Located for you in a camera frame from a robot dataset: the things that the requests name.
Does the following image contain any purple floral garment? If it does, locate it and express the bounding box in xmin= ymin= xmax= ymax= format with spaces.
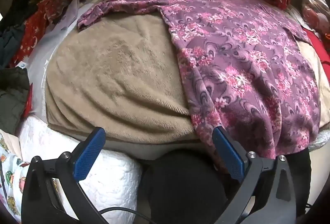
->
xmin=77 ymin=0 xmax=321 ymax=170

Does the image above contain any cartoon printed white cloth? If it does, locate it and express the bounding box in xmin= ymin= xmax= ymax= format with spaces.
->
xmin=0 ymin=134 xmax=34 ymax=224

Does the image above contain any dark green quilted jacket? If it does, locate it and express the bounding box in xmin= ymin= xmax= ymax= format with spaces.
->
xmin=0 ymin=66 xmax=31 ymax=134

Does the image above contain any beige fleece blanket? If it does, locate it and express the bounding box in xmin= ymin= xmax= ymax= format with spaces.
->
xmin=44 ymin=0 xmax=325 ymax=143

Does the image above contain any red star printed cloth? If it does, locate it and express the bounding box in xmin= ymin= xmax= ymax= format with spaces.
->
xmin=12 ymin=0 xmax=70 ymax=67

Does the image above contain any black cable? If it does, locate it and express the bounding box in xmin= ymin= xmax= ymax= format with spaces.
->
xmin=99 ymin=209 xmax=158 ymax=224

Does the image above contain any white plastic bag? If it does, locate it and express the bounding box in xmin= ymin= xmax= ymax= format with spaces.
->
xmin=26 ymin=0 xmax=109 ymax=116

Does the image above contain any doll with long hair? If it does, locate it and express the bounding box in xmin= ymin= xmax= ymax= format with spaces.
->
xmin=302 ymin=0 xmax=330 ymax=36

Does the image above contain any black knit cloth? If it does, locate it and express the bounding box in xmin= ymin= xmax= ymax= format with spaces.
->
xmin=138 ymin=149 xmax=232 ymax=224

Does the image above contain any plain red cloth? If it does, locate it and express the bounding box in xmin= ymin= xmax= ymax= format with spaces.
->
xmin=302 ymin=28 xmax=330 ymax=77

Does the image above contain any dark clothes pile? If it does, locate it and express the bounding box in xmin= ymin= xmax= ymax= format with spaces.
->
xmin=0 ymin=0 xmax=39 ymax=64

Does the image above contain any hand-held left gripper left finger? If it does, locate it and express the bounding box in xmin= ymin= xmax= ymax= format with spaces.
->
xmin=22 ymin=126 xmax=107 ymax=224

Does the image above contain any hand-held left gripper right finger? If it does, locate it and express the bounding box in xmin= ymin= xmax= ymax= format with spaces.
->
xmin=212 ymin=126 xmax=297 ymax=224

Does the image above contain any white quilted cloth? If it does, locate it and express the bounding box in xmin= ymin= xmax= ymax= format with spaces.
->
xmin=19 ymin=116 xmax=143 ymax=224

